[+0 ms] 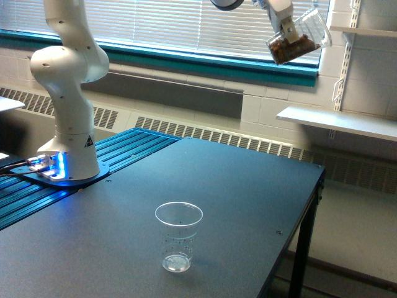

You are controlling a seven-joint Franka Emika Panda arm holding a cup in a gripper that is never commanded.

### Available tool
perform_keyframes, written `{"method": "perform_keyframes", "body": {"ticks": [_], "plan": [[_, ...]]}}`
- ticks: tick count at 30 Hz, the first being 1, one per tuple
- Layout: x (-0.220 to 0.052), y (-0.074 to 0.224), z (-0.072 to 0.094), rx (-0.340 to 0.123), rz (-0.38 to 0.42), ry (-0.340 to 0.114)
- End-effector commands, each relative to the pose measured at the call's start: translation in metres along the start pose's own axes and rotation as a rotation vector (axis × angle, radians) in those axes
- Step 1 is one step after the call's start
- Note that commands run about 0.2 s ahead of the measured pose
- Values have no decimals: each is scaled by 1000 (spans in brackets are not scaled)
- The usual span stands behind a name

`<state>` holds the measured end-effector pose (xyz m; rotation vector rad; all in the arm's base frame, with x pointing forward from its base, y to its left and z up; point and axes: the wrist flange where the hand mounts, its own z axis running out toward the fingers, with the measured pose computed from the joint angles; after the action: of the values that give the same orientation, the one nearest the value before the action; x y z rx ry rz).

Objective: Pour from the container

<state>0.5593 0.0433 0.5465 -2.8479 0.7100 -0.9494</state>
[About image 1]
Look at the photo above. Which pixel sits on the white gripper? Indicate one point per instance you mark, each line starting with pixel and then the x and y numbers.
pixel 280 14

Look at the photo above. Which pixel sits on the clear cup with brown nuts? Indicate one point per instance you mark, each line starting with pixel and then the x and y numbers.
pixel 313 35

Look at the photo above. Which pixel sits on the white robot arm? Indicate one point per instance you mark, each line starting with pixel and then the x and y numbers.
pixel 62 70

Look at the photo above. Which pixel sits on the white window blinds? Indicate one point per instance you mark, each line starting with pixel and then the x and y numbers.
pixel 183 26

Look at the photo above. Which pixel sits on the white baseboard radiator grille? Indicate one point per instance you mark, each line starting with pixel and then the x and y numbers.
pixel 146 135

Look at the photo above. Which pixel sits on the clear empty plastic cup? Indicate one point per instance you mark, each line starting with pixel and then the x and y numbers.
pixel 179 223

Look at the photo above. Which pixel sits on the black table leg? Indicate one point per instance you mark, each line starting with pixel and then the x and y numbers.
pixel 304 241

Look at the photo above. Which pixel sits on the white desk at left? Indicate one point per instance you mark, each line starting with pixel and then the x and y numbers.
pixel 7 104

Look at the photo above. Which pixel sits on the blue ribbed aluminium plate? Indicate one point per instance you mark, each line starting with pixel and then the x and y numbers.
pixel 60 160

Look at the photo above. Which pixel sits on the white shelf bracket rail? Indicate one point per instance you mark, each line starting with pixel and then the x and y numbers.
pixel 349 37

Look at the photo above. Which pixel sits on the white upper wall shelf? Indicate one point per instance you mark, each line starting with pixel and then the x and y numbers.
pixel 365 32

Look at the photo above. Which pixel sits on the white wall shelf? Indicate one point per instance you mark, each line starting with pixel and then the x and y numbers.
pixel 365 32
pixel 347 122

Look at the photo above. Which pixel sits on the white lower wall shelf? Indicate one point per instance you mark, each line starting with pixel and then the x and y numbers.
pixel 347 122

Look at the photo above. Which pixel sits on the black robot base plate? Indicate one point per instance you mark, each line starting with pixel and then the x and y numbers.
pixel 103 173

